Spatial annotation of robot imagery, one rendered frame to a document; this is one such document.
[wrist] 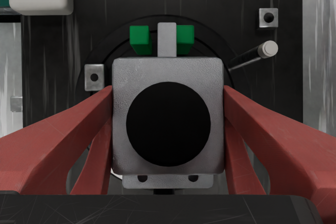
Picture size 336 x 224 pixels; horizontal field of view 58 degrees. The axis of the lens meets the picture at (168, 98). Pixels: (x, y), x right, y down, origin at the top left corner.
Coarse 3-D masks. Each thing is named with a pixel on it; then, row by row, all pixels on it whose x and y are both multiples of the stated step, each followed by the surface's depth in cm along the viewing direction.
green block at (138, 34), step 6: (132, 30) 19; (138, 30) 19; (144, 30) 19; (132, 36) 19; (138, 36) 19; (144, 36) 19; (150, 36) 21; (132, 42) 19; (138, 42) 19; (144, 42) 19; (150, 42) 21; (138, 48) 20; (144, 48) 20; (150, 48) 21; (138, 54) 24
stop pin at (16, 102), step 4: (12, 96) 26; (16, 96) 26; (20, 96) 26; (12, 100) 26; (16, 100) 26; (20, 100) 26; (12, 104) 26; (16, 104) 26; (20, 104) 26; (12, 108) 26; (16, 108) 26; (20, 108) 26
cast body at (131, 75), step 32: (160, 32) 16; (128, 64) 12; (160, 64) 12; (192, 64) 12; (128, 96) 12; (160, 96) 11; (192, 96) 11; (128, 128) 11; (160, 128) 11; (192, 128) 11; (128, 160) 11; (160, 160) 10; (192, 160) 11; (224, 160) 12
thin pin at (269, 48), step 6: (264, 42) 15; (270, 42) 15; (252, 48) 18; (258, 48) 16; (264, 48) 15; (270, 48) 15; (276, 48) 15; (240, 54) 20; (246, 54) 18; (252, 54) 17; (258, 54) 16; (264, 54) 15; (270, 54) 15; (234, 60) 21; (240, 60) 20; (246, 60) 19; (252, 60) 18; (228, 66) 24; (234, 66) 22; (240, 66) 22
